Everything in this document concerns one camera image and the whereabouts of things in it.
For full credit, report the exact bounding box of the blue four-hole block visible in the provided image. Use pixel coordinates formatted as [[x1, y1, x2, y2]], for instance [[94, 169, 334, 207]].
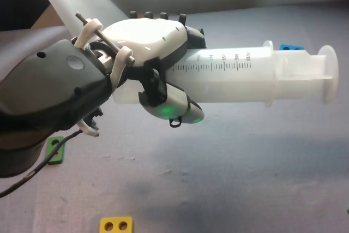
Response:
[[279, 44, 305, 51]]

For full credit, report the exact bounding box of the yellow two-hole block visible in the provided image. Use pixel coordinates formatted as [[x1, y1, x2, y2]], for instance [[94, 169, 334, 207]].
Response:
[[99, 216, 134, 233]]

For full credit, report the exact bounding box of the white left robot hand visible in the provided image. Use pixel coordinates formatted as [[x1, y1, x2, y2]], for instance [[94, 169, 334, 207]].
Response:
[[102, 11, 207, 129]]

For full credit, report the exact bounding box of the large clear plastic syringe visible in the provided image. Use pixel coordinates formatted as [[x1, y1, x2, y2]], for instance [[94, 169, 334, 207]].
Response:
[[111, 40, 340, 108]]

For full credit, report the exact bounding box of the green two-hole block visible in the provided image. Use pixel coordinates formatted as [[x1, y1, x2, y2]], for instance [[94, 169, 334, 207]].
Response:
[[45, 136, 66, 165]]

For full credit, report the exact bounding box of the grey table cloth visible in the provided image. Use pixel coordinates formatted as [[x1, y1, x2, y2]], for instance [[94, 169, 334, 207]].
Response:
[[0, 0, 349, 233]]

